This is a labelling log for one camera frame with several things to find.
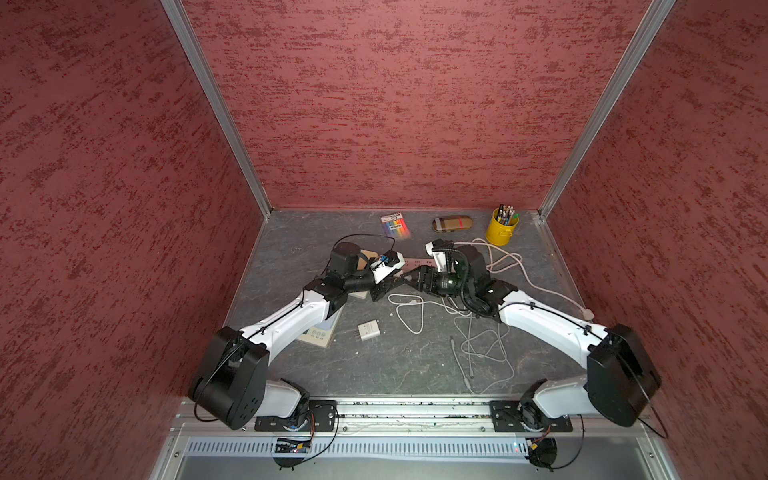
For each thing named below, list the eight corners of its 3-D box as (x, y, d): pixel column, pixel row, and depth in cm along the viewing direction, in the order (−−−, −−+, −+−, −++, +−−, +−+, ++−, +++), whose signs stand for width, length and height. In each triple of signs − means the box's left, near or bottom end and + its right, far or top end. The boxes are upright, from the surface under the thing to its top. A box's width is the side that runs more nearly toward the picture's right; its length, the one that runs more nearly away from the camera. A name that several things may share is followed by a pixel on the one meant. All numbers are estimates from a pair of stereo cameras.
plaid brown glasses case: (433, 233, 117) (434, 227, 114) (431, 223, 120) (432, 216, 117) (472, 231, 117) (474, 225, 114) (468, 221, 121) (470, 215, 118)
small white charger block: (361, 341, 88) (360, 338, 86) (357, 327, 91) (357, 325, 89) (380, 335, 89) (380, 332, 88) (376, 321, 92) (376, 318, 90)
